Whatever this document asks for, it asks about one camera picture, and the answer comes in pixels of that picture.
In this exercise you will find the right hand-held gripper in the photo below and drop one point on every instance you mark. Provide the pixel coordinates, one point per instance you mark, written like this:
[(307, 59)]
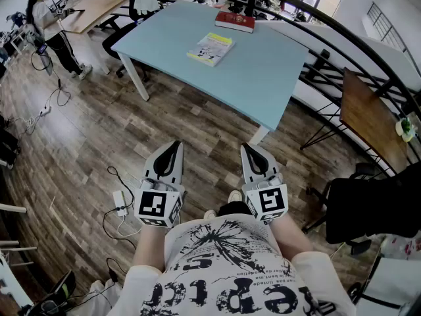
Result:
[(269, 201)]

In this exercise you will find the large white power strip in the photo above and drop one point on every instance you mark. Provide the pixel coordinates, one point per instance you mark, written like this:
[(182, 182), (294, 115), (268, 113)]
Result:
[(120, 202)]

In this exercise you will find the light wooden desk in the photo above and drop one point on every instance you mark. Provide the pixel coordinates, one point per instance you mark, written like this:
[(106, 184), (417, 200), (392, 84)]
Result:
[(95, 10)]

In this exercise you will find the small potted plant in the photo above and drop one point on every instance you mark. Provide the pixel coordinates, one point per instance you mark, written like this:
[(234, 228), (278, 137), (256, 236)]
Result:
[(405, 128)]

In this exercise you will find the person's right forearm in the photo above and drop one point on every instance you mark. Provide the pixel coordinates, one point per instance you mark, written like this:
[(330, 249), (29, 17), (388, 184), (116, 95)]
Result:
[(289, 239)]

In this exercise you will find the brown wooden side table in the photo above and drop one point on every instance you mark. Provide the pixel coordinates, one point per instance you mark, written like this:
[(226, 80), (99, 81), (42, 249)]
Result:
[(368, 110)]

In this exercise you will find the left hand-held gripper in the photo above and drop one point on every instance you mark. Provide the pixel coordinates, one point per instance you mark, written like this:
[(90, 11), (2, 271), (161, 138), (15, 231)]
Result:
[(153, 204)]

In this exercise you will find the black fabric chair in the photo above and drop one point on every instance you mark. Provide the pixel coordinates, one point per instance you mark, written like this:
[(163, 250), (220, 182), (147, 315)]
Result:
[(368, 206)]

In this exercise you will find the person's left forearm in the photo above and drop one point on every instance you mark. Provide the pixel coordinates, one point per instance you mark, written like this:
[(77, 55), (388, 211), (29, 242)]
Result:
[(148, 247)]

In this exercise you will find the person's black trousers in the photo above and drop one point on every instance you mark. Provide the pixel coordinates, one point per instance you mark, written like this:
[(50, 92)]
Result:
[(234, 208)]

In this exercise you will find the red hardcover book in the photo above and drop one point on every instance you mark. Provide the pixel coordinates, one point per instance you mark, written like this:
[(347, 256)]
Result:
[(235, 21)]

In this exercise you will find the person's white shoe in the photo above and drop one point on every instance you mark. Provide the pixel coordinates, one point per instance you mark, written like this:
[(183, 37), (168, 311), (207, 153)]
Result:
[(235, 197), (210, 214)]

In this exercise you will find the white printed t-shirt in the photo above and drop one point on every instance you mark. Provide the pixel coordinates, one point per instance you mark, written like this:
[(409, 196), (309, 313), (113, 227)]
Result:
[(230, 275)]

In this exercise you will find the white and yellow paperback book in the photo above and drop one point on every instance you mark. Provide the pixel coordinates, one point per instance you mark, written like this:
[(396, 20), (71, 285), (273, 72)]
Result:
[(210, 49)]

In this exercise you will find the black office chair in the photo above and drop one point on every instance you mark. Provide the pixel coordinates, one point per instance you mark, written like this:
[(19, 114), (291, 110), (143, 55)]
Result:
[(126, 35)]

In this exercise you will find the small white power strip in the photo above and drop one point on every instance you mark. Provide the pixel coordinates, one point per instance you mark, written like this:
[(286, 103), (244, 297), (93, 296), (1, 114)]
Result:
[(45, 111)]

